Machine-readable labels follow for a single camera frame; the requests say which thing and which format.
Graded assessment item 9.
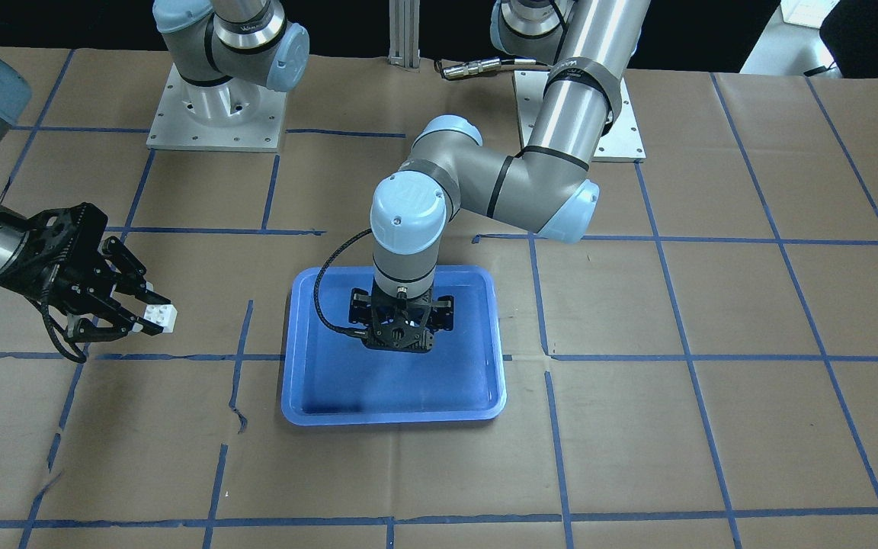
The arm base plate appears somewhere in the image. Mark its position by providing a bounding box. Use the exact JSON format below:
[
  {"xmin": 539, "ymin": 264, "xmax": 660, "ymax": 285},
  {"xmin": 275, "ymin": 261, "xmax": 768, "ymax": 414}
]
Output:
[
  {"xmin": 511, "ymin": 70, "xmax": 647, "ymax": 162},
  {"xmin": 146, "ymin": 66, "xmax": 288, "ymax": 153}
]

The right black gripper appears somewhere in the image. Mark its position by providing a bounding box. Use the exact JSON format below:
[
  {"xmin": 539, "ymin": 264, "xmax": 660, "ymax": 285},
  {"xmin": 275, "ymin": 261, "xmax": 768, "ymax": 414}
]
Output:
[{"xmin": 0, "ymin": 203, "xmax": 171, "ymax": 342}]

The white block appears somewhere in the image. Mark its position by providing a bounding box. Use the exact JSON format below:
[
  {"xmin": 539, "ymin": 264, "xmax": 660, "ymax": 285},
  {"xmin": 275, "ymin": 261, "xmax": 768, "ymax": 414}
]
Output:
[{"xmin": 144, "ymin": 303, "xmax": 178, "ymax": 333}]

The blue plastic tray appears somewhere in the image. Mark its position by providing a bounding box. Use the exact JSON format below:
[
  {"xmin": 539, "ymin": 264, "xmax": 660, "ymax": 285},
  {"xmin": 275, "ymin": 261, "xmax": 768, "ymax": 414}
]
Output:
[{"xmin": 280, "ymin": 265, "xmax": 508, "ymax": 426}]

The aluminium frame post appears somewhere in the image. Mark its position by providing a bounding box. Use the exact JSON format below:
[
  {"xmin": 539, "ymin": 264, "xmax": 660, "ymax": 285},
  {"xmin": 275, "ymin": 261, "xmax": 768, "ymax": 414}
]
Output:
[{"xmin": 387, "ymin": 0, "xmax": 421, "ymax": 72}]

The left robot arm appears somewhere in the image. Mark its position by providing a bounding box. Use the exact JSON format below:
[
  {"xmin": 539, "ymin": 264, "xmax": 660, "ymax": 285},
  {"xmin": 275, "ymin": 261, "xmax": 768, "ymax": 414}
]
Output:
[{"xmin": 331, "ymin": 1, "xmax": 649, "ymax": 352}]

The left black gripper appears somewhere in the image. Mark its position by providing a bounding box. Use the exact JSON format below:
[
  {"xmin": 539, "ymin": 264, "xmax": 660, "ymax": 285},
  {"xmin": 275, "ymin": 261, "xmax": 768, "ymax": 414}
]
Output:
[{"xmin": 348, "ymin": 286, "xmax": 454, "ymax": 352}]

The brown paper table cover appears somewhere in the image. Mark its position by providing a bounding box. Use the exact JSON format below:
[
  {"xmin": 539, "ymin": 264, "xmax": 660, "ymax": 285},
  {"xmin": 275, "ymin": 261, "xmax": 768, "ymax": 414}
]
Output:
[{"xmin": 0, "ymin": 47, "xmax": 878, "ymax": 548}]

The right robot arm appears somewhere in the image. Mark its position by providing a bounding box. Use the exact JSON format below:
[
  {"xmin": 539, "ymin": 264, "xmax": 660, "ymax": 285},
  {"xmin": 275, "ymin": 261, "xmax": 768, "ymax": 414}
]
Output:
[{"xmin": 0, "ymin": 1, "xmax": 311, "ymax": 346}]

